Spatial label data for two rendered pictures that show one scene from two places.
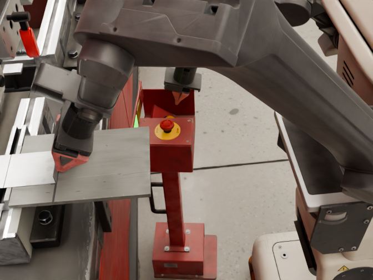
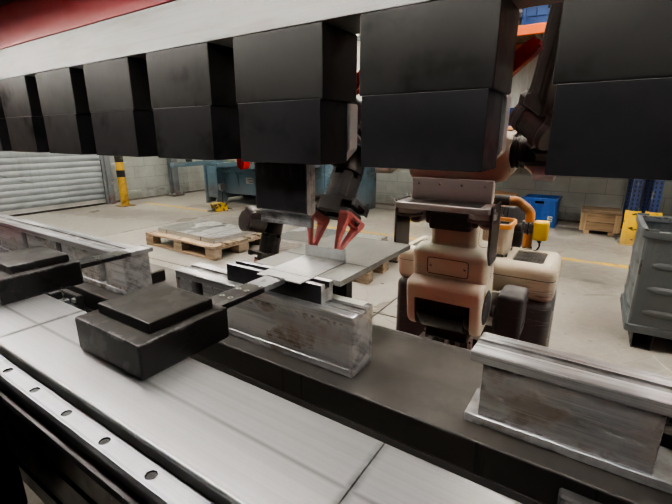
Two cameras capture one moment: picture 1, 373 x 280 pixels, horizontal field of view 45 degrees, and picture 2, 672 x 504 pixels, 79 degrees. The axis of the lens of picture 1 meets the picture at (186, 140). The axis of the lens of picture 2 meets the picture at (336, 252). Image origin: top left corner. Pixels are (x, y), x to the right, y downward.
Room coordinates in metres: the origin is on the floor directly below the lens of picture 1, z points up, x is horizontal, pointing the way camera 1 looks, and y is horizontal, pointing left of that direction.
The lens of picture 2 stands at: (0.17, 0.82, 1.21)
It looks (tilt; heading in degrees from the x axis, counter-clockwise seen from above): 16 degrees down; 305
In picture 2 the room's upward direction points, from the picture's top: straight up
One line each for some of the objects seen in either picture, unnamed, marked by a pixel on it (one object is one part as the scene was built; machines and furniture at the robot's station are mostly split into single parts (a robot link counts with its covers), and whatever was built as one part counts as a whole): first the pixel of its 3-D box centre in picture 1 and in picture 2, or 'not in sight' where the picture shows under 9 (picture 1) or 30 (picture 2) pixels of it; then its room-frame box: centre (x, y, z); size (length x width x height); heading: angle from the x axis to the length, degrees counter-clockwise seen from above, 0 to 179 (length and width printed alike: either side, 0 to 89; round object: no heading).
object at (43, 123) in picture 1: (24, 172); (263, 310); (0.64, 0.36, 0.92); 0.39 x 0.06 x 0.10; 2
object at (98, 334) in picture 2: not in sight; (207, 300); (0.58, 0.52, 1.01); 0.26 x 0.12 x 0.05; 92
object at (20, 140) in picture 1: (13, 165); (276, 279); (0.61, 0.36, 0.99); 0.20 x 0.03 x 0.03; 2
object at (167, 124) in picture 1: (167, 127); not in sight; (0.89, 0.05, 0.79); 0.04 x 0.04 x 0.04
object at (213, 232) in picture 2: not in sight; (206, 230); (4.07, -2.12, 0.17); 0.99 x 0.63 x 0.05; 1
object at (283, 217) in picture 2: not in sight; (284, 193); (0.59, 0.36, 1.13); 0.10 x 0.02 x 0.10; 2
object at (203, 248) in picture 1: (185, 248); not in sight; (0.94, 0.03, 0.06); 0.25 x 0.20 x 0.12; 85
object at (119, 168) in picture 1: (84, 164); (338, 255); (0.59, 0.21, 1.00); 0.26 x 0.18 x 0.01; 92
